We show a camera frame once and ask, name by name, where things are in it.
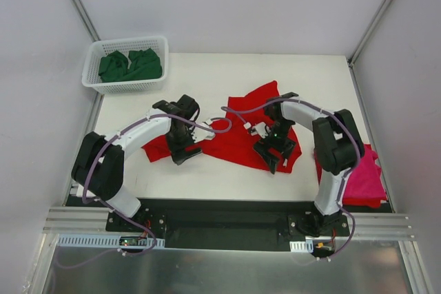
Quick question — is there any red t shirt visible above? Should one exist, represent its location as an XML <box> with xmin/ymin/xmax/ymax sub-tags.
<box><xmin>141</xmin><ymin>81</ymin><xmax>302</xmax><ymax>174</ymax></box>
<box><xmin>314</xmin><ymin>144</ymin><xmax>387</xmax><ymax>215</ymax></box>

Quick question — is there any white plastic basket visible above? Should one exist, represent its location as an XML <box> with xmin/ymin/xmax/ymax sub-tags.
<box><xmin>81</xmin><ymin>36</ymin><xmax>169</xmax><ymax>94</ymax></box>

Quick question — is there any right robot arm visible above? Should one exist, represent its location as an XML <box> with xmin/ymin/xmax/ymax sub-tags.
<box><xmin>253</xmin><ymin>92</ymin><xmax>365</xmax><ymax>238</ymax></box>

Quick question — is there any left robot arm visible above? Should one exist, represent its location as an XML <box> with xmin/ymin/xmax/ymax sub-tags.
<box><xmin>71</xmin><ymin>94</ymin><xmax>201</xmax><ymax>231</ymax></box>

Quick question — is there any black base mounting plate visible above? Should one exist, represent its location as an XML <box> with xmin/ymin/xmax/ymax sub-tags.
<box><xmin>67</xmin><ymin>196</ymin><xmax>351</xmax><ymax>250</ymax></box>

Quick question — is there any folded red t shirt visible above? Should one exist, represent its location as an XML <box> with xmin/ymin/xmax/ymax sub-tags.
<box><xmin>314</xmin><ymin>144</ymin><xmax>387</xmax><ymax>215</ymax></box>

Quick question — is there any green t shirt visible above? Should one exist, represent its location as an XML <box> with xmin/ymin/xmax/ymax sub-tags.
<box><xmin>98</xmin><ymin>48</ymin><xmax>163</xmax><ymax>83</ymax></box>

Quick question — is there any folded pink t shirt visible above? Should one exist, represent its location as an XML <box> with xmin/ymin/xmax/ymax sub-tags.
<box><xmin>342</xmin><ymin>144</ymin><xmax>387</xmax><ymax>208</ymax></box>

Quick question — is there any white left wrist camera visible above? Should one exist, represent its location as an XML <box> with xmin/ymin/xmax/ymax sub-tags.
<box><xmin>192</xmin><ymin>119</ymin><xmax>216</xmax><ymax>143</ymax></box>

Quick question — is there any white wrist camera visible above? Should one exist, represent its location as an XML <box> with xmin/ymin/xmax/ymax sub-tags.
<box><xmin>192</xmin><ymin>119</ymin><xmax>216</xmax><ymax>143</ymax></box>
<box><xmin>248</xmin><ymin>122</ymin><xmax>270</xmax><ymax>138</ymax></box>

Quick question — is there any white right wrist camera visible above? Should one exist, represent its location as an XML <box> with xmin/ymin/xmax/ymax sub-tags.
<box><xmin>248</xmin><ymin>122</ymin><xmax>270</xmax><ymax>138</ymax></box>

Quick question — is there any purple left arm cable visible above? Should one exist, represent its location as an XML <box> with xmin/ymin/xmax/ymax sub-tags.
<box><xmin>54</xmin><ymin>114</ymin><xmax>232</xmax><ymax>269</ymax></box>

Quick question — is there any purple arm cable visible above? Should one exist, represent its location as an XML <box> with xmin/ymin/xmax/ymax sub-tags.
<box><xmin>54</xmin><ymin>114</ymin><xmax>232</xmax><ymax>269</ymax></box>
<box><xmin>220</xmin><ymin>98</ymin><xmax>356</xmax><ymax>267</ymax></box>

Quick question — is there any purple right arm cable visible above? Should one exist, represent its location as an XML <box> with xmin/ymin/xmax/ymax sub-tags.
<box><xmin>220</xmin><ymin>98</ymin><xmax>356</xmax><ymax>267</ymax></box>

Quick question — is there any right white cable duct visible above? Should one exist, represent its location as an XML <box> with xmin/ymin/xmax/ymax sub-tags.
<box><xmin>289</xmin><ymin>240</ymin><xmax>314</xmax><ymax>253</ymax></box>

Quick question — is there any white cable duct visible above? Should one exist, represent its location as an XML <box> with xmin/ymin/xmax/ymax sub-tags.
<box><xmin>58</xmin><ymin>234</ymin><xmax>165</xmax><ymax>249</ymax></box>
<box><xmin>289</xmin><ymin>240</ymin><xmax>314</xmax><ymax>253</ymax></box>

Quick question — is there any aluminium front rail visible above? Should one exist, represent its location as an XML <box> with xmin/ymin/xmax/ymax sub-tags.
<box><xmin>43</xmin><ymin>197</ymin><xmax>415</xmax><ymax>240</ymax></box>

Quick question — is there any left white cable duct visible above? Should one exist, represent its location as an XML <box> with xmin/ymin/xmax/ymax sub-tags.
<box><xmin>58</xmin><ymin>234</ymin><xmax>165</xmax><ymax>249</ymax></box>

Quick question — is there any right aluminium frame post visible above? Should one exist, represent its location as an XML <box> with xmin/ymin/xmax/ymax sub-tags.
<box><xmin>347</xmin><ymin>0</ymin><xmax>395</xmax><ymax>68</ymax></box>

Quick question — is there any aluminium frame post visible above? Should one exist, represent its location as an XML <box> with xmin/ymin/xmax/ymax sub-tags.
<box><xmin>347</xmin><ymin>0</ymin><xmax>395</xmax><ymax>68</ymax></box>
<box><xmin>70</xmin><ymin>0</ymin><xmax>101</xmax><ymax>42</ymax></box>

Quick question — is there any left aluminium frame post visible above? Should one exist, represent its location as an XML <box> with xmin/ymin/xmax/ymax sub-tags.
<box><xmin>70</xmin><ymin>0</ymin><xmax>101</xmax><ymax>42</ymax></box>

